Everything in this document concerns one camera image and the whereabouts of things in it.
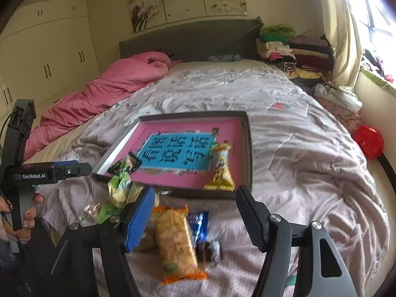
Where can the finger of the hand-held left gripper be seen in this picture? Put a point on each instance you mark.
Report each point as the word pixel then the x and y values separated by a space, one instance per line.
pixel 74 164

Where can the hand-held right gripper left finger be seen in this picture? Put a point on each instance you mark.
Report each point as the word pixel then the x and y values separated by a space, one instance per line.
pixel 139 222

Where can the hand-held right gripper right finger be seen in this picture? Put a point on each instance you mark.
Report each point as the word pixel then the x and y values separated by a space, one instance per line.
pixel 251 222

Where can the yellow cake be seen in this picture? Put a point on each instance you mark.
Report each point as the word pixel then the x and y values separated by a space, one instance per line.
pixel 150 238

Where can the gold crinkled snack packet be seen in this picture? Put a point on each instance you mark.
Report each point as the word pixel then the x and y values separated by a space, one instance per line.
pixel 119 191

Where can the orange cracker packet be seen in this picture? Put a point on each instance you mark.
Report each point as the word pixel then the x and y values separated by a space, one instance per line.
pixel 176 247

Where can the brown candy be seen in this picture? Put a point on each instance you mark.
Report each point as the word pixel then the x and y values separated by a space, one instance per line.
pixel 208 252

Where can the blue snack packet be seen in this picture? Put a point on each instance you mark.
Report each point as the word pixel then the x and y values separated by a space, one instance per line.
pixel 199 222

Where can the green and black snack packet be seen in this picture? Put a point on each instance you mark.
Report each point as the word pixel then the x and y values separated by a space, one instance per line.
pixel 126 164

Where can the yellow snack packet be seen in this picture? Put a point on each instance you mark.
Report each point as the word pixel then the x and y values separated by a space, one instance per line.
pixel 221 173

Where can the shallow cardboard box pink inside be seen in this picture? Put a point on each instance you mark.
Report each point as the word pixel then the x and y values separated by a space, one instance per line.
pixel 185 126

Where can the person's left hand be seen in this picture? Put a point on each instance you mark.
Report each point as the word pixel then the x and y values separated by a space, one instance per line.
pixel 29 218

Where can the pink duvet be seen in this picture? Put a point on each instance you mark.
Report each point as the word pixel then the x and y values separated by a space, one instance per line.
pixel 102 92

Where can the dark cloth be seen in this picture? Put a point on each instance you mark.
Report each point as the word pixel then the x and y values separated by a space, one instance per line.
pixel 18 269

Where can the cream wardrobe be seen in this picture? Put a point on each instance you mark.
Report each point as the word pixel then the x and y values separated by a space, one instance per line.
pixel 46 37

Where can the pink floral cloth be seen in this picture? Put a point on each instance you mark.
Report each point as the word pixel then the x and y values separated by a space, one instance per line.
pixel 343 114

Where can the red plastic bag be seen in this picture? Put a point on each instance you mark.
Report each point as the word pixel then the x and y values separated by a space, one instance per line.
pixel 369 142

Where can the white plastic bag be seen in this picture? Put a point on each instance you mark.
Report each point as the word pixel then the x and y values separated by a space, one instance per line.
pixel 337 96

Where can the dark patterned pillow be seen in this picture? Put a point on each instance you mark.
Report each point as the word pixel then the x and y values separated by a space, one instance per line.
pixel 224 58

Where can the grey bed headboard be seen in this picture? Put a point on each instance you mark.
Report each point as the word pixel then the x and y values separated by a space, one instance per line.
pixel 191 40

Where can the stack of folded clothes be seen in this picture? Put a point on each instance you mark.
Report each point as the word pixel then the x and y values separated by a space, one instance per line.
pixel 297 49

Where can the green windowsill cloth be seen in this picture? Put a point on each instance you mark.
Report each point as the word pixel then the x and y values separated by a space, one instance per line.
pixel 374 79

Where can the pile of clothes on windowsill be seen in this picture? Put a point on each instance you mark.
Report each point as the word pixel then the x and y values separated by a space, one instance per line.
pixel 376 63

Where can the cream curtain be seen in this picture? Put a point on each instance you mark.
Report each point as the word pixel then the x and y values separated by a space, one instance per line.
pixel 343 37

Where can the window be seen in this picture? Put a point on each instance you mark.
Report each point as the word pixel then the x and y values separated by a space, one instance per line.
pixel 371 6

